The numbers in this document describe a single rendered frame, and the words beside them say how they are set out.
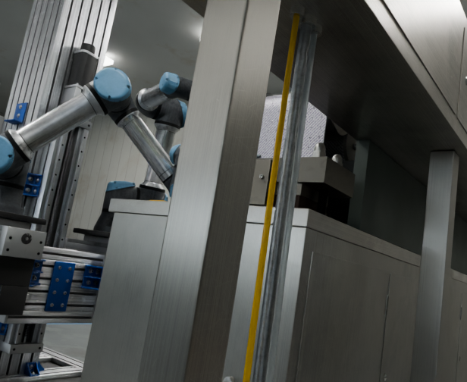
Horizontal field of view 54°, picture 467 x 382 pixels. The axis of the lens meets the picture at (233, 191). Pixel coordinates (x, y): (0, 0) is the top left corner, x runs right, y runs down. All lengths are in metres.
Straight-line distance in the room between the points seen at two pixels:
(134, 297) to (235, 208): 0.83
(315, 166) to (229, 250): 0.62
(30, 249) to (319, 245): 0.95
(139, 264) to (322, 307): 0.49
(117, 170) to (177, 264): 7.31
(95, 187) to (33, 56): 6.01
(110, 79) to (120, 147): 6.29
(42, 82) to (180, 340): 1.69
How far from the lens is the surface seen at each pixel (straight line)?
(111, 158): 7.95
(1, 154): 1.57
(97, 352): 1.37
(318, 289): 1.03
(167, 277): 0.46
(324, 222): 1.04
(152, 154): 1.68
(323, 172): 1.04
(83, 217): 8.12
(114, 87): 1.58
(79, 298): 1.90
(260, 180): 1.10
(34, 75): 2.11
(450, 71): 1.14
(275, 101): 1.44
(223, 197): 0.45
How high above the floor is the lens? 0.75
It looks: 10 degrees up
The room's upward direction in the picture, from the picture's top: 9 degrees clockwise
